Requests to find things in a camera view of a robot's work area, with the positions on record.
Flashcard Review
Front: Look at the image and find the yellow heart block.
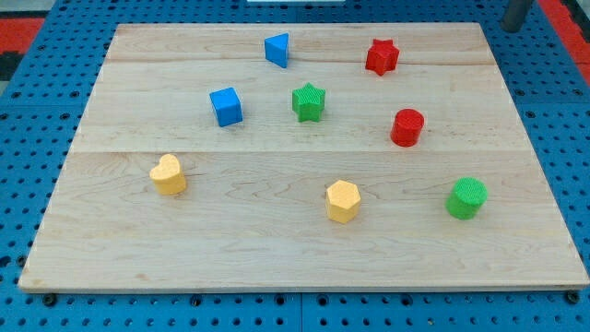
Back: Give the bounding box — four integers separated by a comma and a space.
148, 154, 187, 196

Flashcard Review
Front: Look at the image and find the light wooden board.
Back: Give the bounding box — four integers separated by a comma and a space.
18, 23, 589, 294

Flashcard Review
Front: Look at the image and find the green cylinder block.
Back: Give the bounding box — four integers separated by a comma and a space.
445, 177, 488, 220

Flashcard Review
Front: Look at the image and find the red cylinder block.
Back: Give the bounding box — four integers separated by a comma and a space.
390, 109, 425, 148

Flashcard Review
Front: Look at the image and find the blue cube block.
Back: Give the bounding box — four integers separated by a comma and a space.
209, 87, 243, 127

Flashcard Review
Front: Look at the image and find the blue triangle block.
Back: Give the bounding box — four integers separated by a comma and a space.
264, 33, 289, 68

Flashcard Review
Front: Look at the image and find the red star block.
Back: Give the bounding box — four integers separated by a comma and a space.
365, 39, 400, 76

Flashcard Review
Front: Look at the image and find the grey metal pusher rod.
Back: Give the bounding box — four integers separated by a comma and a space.
500, 0, 534, 33

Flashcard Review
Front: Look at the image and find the yellow hexagon block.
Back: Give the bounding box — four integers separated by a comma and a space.
325, 180, 361, 224

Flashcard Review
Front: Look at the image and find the green star block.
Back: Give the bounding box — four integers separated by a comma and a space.
291, 83, 325, 123

